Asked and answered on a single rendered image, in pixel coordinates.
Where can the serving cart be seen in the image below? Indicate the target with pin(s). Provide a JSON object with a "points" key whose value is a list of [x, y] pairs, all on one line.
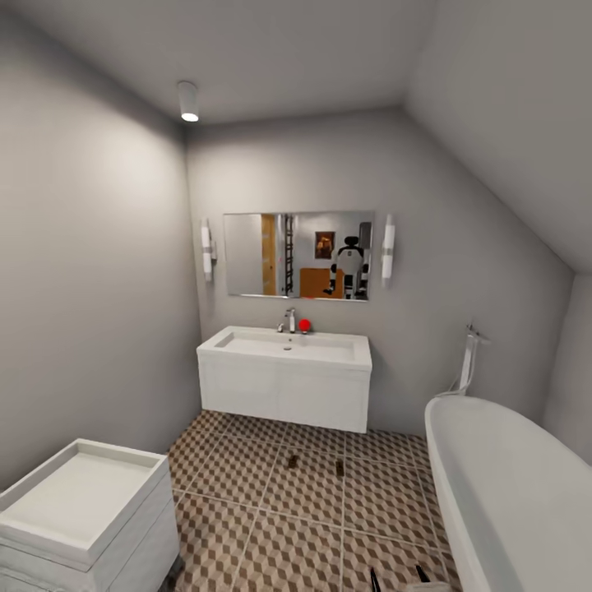
{"points": [[93, 518]]}

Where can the downlight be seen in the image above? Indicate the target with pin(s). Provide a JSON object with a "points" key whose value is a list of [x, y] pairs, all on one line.
{"points": [[188, 100]]}

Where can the furniture sink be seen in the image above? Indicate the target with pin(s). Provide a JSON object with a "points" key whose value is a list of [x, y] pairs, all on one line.
{"points": [[303, 377]]}

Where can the wall mounted light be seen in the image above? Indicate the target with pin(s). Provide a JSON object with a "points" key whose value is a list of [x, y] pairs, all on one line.
{"points": [[387, 250], [208, 249]]}

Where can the mirror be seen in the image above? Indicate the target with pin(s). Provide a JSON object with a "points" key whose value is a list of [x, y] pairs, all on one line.
{"points": [[319, 254]]}

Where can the bathtub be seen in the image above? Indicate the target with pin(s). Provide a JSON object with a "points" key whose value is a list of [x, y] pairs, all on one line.
{"points": [[516, 502]]}

